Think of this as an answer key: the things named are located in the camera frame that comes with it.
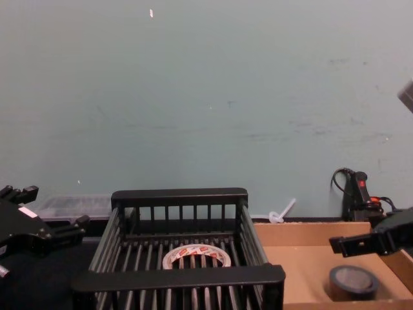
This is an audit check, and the black tool cord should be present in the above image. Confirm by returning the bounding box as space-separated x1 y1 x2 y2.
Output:
331 167 397 214

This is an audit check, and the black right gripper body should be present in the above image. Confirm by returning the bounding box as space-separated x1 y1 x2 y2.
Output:
370 209 413 252

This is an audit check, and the white tape roll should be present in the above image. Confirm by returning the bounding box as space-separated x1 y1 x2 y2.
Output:
162 244 232 270

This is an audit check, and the silver tape roll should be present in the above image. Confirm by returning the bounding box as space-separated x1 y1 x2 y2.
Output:
328 264 381 302

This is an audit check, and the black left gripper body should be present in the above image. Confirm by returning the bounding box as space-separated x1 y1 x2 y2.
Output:
0 198 54 258

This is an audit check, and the black tool with red switch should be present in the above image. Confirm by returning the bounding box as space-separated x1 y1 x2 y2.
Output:
341 170 388 223

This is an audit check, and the black rack with steel bars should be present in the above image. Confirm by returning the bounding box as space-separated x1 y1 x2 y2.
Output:
70 187 287 310

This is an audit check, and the shallow brown cardboard tray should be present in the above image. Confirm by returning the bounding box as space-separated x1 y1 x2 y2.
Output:
253 221 413 310

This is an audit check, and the clear plastic case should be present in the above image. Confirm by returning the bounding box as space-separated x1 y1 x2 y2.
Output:
34 193 112 223

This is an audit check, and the black table cloth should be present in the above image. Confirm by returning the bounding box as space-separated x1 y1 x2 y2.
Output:
0 215 413 310

